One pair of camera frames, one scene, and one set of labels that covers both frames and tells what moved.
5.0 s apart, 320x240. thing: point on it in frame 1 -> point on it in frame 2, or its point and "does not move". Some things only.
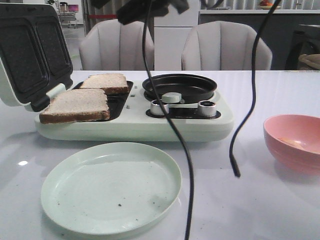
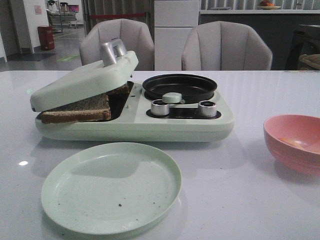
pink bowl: (294, 141) does not move
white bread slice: (75, 106) does not move
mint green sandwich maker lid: (35, 63) -> (88, 81)
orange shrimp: (297, 143) does not move
